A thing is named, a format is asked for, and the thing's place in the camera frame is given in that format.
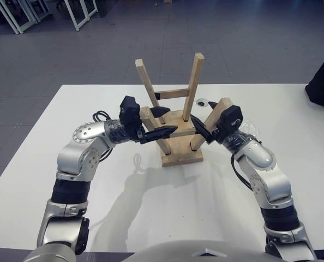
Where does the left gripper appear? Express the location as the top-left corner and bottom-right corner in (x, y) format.
(104, 106), (178, 145)

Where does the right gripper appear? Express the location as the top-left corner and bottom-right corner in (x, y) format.
(189, 100), (257, 151)

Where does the wooden leg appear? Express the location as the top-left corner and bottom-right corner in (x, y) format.
(182, 52), (206, 122)
(190, 97), (231, 152)
(135, 58), (167, 124)
(139, 106), (172, 156)

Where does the wooden cross bar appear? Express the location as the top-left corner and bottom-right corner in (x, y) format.
(155, 87), (191, 101)
(166, 127), (200, 139)

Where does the wooden seat board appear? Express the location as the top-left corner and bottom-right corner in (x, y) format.
(158, 109), (205, 168)

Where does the robot body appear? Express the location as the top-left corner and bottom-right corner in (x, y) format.
(126, 239), (273, 262)

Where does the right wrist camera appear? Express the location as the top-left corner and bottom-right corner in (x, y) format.
(220, 104), (244, 132)

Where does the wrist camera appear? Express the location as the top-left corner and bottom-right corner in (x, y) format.
(220, 104), (244, 132)
(118, 96), (141, 129)

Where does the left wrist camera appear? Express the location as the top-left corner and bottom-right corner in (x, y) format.
(118, 96), (141, 129)

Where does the black cable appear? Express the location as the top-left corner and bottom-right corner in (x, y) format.
(92, 110), (116, 162)
(230, 154), (254, 191)

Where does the white metal table frame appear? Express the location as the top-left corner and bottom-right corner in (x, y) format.
(63, 0), (99, 31)
(0, 0), (35, 35)

